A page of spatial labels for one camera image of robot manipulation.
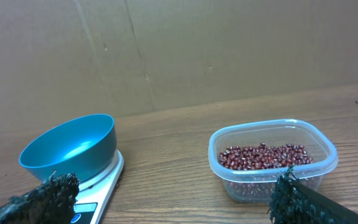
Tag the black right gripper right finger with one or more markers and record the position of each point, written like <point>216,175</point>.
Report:
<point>293,203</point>

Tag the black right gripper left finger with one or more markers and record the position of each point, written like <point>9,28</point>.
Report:
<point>52,202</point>

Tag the white digital kitchen scale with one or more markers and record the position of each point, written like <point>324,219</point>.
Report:
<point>95,193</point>

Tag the teal blue bowl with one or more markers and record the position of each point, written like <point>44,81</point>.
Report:
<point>83,146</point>

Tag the red adzuki beans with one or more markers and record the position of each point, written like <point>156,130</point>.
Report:
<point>264,157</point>

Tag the clear plastic container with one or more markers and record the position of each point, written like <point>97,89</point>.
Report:
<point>257,185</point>

